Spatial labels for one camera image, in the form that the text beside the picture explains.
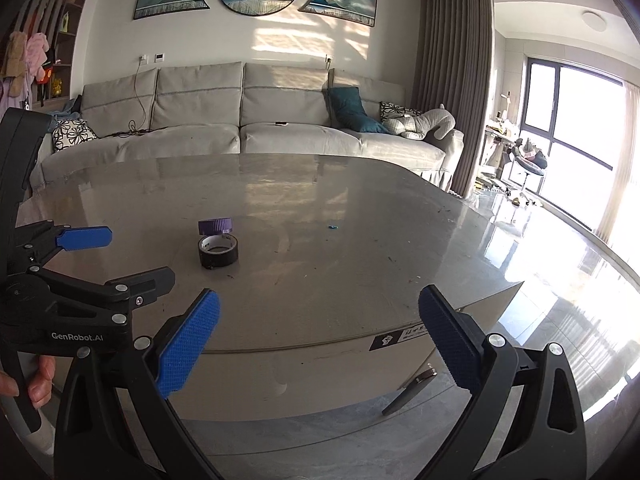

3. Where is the black table leg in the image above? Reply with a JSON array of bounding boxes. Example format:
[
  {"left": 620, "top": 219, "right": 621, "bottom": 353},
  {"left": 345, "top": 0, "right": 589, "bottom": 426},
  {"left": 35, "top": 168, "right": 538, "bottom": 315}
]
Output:
[{"left": 382, "top": 367, "right": 437, "bottom": 416}]

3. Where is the person's left hand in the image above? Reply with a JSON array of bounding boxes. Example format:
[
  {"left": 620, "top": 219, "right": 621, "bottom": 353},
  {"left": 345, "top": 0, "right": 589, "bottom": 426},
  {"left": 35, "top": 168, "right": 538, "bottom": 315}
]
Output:
[{"left": 0, "top": 356, "right": 56, "bottom": 410}]

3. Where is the black tape roll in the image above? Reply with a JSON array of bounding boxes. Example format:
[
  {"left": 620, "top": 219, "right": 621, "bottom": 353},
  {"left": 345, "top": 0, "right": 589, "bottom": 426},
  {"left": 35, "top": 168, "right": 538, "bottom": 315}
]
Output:
[{"left": 198, "top": 233, "right": 239, "bottom": 270}]

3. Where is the wooden shelf unit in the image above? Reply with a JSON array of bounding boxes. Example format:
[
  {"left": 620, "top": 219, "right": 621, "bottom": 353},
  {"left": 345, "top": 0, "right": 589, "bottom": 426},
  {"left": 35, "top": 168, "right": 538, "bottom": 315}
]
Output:
[{"left": 14, "top": 0, "right": 86, "bottom": 112}]

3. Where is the black charging cable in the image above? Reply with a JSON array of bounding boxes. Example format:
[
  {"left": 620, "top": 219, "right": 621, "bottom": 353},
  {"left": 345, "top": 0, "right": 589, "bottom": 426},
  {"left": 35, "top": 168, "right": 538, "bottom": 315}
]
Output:
[{"left": 106, "top": 56, "right": 154, "bottom": 139}]

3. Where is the white plush toy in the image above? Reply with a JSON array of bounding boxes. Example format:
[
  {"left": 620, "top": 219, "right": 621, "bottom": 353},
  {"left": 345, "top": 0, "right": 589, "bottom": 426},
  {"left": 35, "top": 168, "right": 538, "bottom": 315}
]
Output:
[{"left": 382, "top": 106, "right": 456, "bottom": 141}]

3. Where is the brown curtain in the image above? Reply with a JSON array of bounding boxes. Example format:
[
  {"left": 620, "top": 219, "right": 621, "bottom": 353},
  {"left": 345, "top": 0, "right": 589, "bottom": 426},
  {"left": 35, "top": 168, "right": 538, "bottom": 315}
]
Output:
[{"left": 411, "top": 0, "right": 495, "bottom": 197}]

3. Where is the patterned cushion right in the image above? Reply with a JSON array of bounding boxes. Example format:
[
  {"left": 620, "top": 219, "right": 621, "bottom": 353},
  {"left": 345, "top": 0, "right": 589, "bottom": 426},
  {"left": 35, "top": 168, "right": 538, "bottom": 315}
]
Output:
[{"left": 380, "top": 102, "right": 422, "bottom": 122}]

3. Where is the purple tape roll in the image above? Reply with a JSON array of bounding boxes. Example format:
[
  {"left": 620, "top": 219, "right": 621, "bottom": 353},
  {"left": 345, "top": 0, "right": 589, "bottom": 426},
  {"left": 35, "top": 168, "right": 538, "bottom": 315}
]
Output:
[{"left": 198, "top": 217, "right": 233, "bottom": 236}]

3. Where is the grey sectional sofa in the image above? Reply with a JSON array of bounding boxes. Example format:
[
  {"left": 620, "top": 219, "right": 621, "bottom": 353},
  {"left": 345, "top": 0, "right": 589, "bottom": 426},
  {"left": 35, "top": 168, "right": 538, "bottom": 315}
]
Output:
[{"left": 29, "top": 62, "right": 464, "bottom": 190}]

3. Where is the black white floral cushion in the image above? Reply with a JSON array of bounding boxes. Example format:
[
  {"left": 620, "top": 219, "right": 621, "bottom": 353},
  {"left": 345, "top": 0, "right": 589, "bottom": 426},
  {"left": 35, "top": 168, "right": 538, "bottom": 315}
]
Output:
[{"left": 52, "top": 119, "right": 98, "bottom": 152}]

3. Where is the teal cushion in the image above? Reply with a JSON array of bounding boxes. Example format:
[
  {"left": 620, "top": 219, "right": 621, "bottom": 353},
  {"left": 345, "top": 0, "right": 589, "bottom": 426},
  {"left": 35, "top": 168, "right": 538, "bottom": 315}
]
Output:
[{"left": 328, "top": 87, "right": 390, "bottom": 134}]

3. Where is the blue blanket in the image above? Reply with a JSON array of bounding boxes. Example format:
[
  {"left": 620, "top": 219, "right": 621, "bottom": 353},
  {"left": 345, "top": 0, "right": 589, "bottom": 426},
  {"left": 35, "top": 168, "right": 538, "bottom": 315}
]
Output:
[{"left": 48, "top": 94, "right": 82, "bottom": 132}]

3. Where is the window frame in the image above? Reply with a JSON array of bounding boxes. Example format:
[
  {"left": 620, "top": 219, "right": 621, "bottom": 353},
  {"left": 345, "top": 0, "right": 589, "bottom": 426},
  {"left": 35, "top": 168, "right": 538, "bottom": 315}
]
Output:
[{"left": 520, "top": 58, "right": 625, "bottom": 231}]

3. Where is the black stool by window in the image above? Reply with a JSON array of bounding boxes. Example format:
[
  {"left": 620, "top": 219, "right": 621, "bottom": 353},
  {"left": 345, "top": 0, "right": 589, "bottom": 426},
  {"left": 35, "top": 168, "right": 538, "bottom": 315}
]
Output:
[{"left": 506, "top": 138, "right": 548, "bottom": 207}]

